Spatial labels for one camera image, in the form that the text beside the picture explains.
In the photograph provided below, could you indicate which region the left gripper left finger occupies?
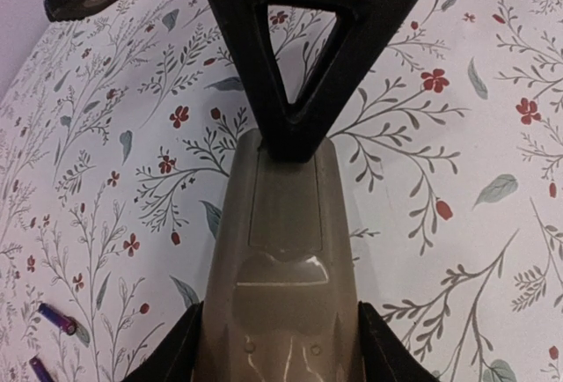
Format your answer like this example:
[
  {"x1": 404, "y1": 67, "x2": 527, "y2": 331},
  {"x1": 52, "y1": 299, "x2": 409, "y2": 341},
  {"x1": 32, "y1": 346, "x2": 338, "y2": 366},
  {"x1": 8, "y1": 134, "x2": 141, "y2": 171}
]
[{"x1": 125, "y1": 302, "x2": 203, "y2": 382}]

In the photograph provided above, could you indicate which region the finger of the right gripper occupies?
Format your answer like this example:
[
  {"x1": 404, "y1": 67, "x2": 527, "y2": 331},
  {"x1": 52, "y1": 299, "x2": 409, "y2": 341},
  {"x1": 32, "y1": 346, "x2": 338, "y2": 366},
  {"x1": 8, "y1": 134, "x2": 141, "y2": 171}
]
[{"x1": 208, "y1": 0, "x2": 418, "y2": 163}]

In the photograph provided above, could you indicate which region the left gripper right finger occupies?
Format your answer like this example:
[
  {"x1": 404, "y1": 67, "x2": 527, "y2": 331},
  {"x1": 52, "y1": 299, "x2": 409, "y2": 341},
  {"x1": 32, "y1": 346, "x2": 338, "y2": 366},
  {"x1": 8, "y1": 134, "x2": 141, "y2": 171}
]
[{"x1": 358, "y1": 302, "x2": 435, "y2": 382}]

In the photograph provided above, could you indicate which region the purple battery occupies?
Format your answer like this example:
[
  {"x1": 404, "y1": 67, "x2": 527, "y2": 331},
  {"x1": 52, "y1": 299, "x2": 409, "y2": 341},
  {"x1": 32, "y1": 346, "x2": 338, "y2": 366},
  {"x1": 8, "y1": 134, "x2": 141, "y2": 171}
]
[
  {"x1": 28, "y1": 356, "x2": 55, "y2": 382},
  {"x1": 38, "y1": 303, "x2": 77, "y2": 336}
]

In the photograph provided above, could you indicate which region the beige remote control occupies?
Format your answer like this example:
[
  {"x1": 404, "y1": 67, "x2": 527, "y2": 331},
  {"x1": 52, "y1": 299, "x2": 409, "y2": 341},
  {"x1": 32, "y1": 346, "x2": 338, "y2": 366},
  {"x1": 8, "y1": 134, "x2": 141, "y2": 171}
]
[{"x1": 193, "y1": 130, "x2": 364, "y2": 381}]

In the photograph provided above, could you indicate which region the floral tablecloth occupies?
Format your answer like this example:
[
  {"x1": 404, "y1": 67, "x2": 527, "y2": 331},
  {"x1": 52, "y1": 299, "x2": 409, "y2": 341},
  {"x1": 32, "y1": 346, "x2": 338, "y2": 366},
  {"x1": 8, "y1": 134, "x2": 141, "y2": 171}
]
[{"x1": 1, "y1": 0, "x2": 562, "y2": 381}]

